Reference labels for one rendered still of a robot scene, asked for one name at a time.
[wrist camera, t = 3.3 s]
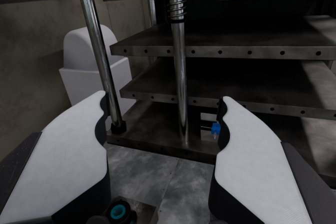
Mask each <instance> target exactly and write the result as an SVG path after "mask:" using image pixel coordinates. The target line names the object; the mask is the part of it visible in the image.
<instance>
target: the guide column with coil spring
mask: <svg viewBox="0 0 336 224"><path fill-rule="evenodd" d="M180 1H183V0H169V2H170V3H176V2H180ZM181 7H184V3H181V4H177V5H172V6H170V10H172V9H177V8H181ZM182 13H184V9H182V10H178V11H173V12H170V15H171V16H172V15H178V14H182ZM184 18H185V15H183V16H178V17H172V18H171V20H180V19H184ZM171 29H172V42H173V55H174V68H175V81H176V94H177V108H178V121H179V134H180V140H181V141H182V142H188V141H189V140H190V120H189V98H188V77H187V55H186V33H185V22H183V23H172V24H171Z"/></svg>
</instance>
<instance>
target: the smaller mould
mask: <svg viewBox="0 0 336 224"><path fill-rule="evenodd" d="M116 201H126V202H128V203H129V205H130V208H131V211H132V220H131V222H130V224H157V222H158V220H159V217H158V212H157V207H156V206H153V205H149V204H146V203H143V202H139V201H136V200H133V199H129V198H126V197H123V196H118V198H117V199H116ZM116 201H115V202H116Z"/></svg>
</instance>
